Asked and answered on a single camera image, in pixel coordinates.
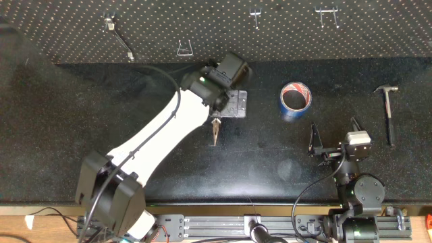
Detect roll of blue tape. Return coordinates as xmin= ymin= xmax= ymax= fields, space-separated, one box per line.
xmin=279 ymin=81 xmax=313 ymax=123

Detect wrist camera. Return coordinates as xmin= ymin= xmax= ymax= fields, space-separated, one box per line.
xmin=343 ymin=130 xmax=373 ymax=161
xmin=221 ymin=89 xmax=248 ymax=119

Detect black cable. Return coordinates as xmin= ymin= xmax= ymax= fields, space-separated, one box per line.
xmin=79 ymin=64 xmax=182 ymax=243
xmin=291 ymin=151 xmax=347 ymax=242

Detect black pegboard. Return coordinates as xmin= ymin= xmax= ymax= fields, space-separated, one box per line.
xmin=0 ymin=0 xmax=432 ymax=65

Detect wrench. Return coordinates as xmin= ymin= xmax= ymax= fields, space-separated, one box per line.
xmin=103 ymin=17 xmax=135 ymax=63

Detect mounting rail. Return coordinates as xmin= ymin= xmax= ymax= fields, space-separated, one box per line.
xmin=76 ymin=213 xmax=412 ymax=243

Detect black and white pliers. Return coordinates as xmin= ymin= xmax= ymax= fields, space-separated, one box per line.
xmin=210 ymin=114 xmax=222 ymax=147

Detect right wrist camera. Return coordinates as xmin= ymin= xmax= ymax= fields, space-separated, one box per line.
xmin=343 ymin=130 xmax=373 ymax=161

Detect thin black wire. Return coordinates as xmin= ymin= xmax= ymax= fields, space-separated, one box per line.
xmin=26 ymin=206 xmax=79 ymax=238

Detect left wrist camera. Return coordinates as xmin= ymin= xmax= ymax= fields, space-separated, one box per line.
xmin=221 ymin=89 xmax=248 ymax=119

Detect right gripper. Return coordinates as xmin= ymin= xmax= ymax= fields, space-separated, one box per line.
xmin=306 ymin=116 xmax=364 ymax=161

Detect hammer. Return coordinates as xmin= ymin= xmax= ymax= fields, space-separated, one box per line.
xmin=373 ymin=84 xmax=399 ymax=147

